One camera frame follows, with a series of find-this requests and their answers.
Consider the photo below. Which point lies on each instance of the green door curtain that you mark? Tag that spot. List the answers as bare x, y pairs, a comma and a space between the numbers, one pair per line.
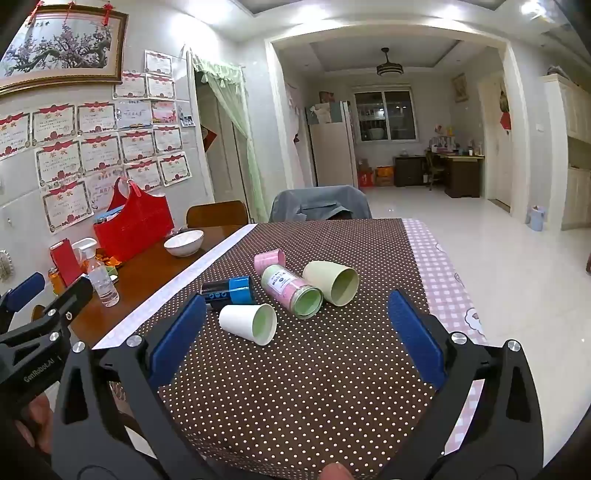
251, 161

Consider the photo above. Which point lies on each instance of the dark wooden desk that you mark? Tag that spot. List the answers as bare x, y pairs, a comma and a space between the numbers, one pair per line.
461, 175

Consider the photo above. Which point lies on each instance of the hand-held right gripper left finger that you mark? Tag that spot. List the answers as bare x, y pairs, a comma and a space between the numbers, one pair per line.
178, 344

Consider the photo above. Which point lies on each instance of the red cardboard box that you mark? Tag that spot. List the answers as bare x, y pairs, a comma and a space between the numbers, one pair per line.
366, 178

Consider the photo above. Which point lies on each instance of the wall of certificates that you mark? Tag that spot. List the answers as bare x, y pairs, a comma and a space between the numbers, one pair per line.
101, 147

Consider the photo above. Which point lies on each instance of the grey jacket on chair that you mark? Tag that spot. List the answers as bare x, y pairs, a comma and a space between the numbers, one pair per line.
314, 203

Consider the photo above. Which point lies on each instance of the pink label cup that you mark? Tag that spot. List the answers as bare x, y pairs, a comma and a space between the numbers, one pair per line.
288, 288

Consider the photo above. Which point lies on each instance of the blue and black cup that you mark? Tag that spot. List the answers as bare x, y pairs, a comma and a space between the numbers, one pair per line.
231, 291

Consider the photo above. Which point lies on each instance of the person's right hand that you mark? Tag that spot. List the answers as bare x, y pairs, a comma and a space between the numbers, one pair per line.
336, 471

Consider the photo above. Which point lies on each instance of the window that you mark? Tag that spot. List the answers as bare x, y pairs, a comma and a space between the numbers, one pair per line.
385, 115

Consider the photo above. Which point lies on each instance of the small framed wall picture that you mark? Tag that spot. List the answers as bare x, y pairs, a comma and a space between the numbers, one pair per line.
459, 87

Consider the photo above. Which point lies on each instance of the ceiling lamp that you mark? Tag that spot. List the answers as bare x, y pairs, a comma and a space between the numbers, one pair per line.
389, 69

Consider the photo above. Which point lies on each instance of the white refrigerator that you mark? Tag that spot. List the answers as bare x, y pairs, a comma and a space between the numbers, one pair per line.
330, 152

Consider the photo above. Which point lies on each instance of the white cabinet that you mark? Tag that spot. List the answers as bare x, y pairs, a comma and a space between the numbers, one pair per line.
570, 138

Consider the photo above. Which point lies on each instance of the orange snack packets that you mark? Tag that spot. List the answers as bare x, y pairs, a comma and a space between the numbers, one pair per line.
111, 264

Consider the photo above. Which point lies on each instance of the white cup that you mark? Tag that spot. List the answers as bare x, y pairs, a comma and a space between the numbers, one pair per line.
244, 323

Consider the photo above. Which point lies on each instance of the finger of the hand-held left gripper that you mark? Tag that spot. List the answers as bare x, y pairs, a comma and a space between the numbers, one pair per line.
25, 288
69, 297

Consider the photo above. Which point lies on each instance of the brown dotted tablecloth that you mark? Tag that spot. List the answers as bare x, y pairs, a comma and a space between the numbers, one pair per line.
300, 397

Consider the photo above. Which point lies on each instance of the red bag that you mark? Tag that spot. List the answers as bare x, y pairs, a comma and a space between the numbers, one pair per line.
134, 226

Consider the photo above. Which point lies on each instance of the dark desk chair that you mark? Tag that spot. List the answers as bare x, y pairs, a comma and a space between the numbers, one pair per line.
434, 170

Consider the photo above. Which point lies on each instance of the white bowl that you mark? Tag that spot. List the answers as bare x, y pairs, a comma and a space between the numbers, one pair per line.
183, 242

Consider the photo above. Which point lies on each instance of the blue trash bin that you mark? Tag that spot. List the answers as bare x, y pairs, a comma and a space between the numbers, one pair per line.
536, 219

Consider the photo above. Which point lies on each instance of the cream cup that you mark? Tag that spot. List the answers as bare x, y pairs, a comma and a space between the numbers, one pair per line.
330, 281

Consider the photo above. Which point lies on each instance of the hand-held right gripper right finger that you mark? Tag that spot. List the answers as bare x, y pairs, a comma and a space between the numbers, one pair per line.
415, 337

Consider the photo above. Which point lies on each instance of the red packet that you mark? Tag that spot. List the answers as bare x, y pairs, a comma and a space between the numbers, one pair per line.
67, 263

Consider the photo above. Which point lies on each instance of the framed blossom painting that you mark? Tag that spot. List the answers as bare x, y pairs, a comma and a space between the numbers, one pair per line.
60, 48

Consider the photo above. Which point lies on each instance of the clear spray bottle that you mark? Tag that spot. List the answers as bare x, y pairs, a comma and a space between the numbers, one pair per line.
102, 281

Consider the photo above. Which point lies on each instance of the person's left hand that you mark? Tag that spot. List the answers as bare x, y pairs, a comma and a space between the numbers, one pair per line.
39, 422

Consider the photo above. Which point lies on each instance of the yellow cardboard box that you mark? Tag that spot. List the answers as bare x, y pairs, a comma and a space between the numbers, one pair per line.
384, 176

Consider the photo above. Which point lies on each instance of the white door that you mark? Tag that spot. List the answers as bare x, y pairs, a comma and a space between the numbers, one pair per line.
491, 161

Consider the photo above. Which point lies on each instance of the wooden chair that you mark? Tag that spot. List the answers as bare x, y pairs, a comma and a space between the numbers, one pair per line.
217, 213

